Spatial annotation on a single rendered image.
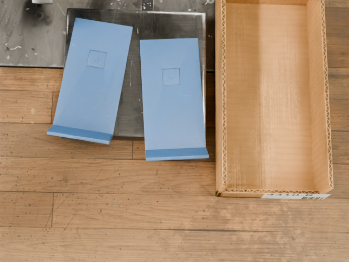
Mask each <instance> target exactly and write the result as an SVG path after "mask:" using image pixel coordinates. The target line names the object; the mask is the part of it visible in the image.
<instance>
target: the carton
mask: <svg viewBox="0 0 349 262"><path fill-rule="evenodd" d="M215 139H216V197H240V198H269V199H322V200H323V199H325V198H327V197H328V196H330V195H332V194H326V193H327V192H329V191H330V190H332V189H333V169H332V148H331V128H330V108H329V87H328V67H327V46H326V25H325V5H324V0H215Z"/></svg>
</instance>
